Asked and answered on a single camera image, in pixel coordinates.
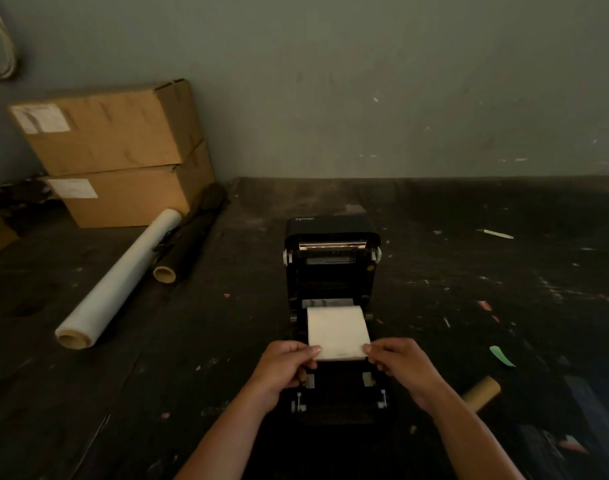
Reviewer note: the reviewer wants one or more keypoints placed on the person's right forearm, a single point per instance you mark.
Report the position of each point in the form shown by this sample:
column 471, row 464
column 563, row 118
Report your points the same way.
column 474, row 444

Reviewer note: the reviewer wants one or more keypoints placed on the person's right hand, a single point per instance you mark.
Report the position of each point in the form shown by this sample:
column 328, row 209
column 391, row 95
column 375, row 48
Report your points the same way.
column 409, row 369

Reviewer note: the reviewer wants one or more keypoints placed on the green sticker scrap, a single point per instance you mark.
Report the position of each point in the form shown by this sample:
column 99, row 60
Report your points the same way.
column 500, row 355

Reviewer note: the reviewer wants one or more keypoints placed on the person's left forearm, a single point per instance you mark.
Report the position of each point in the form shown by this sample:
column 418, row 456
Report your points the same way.
column 224, row 444

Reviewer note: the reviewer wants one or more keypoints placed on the white paper roll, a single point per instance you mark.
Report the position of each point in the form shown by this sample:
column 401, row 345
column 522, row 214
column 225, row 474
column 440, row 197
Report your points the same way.
column 337, row 332

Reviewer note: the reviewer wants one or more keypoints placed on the small white stick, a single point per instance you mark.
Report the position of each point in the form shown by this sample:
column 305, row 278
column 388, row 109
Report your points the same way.
column 494, row 234

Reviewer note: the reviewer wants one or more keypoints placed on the black film roll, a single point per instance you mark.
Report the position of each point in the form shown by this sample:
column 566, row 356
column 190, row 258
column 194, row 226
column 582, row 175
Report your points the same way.
column 189, row 234

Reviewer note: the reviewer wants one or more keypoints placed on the large brown cardboard box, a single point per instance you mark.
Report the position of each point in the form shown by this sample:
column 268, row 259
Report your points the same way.
column 129, row 199
column 104, row 129

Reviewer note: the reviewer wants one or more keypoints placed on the white plastic film roll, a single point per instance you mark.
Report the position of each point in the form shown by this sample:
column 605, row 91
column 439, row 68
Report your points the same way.
column 119, row 279

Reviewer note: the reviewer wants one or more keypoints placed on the brown cardboard roll core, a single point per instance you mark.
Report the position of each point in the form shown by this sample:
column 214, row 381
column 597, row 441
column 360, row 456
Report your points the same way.
column 484, row 392

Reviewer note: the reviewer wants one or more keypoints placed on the person's left hand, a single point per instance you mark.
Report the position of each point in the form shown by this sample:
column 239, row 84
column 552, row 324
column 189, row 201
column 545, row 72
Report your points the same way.
column 279, row 372

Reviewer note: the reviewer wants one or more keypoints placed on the black printer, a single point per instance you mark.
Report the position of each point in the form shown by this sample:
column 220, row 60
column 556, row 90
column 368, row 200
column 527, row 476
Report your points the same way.
column 329, row 282

